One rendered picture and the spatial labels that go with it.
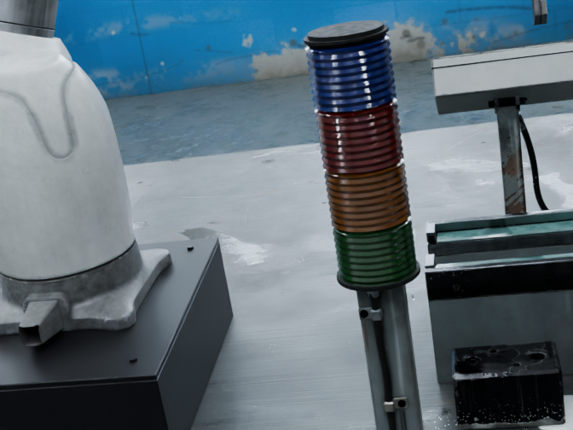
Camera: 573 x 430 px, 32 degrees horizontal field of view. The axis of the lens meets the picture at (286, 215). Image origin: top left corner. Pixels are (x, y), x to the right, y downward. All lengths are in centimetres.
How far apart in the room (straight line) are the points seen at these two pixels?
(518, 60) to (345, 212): 55
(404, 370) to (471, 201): 80
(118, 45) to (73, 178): 586
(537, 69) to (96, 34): 583
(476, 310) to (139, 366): 34
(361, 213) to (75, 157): 41
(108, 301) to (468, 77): 50
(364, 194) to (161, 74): 617
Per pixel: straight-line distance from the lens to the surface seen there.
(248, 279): 139
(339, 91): 69
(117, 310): 106
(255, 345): 120
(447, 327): 104
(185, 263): 119
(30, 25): 124
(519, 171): 127
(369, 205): 71
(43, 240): 105
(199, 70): 679
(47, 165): 103
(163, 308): 108
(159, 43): 682
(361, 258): 73
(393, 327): 77
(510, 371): 96
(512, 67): 123
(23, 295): 110
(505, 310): 103
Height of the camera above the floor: 133
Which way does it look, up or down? 19 degrees down
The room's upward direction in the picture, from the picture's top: 9 degrees counter-clockwise
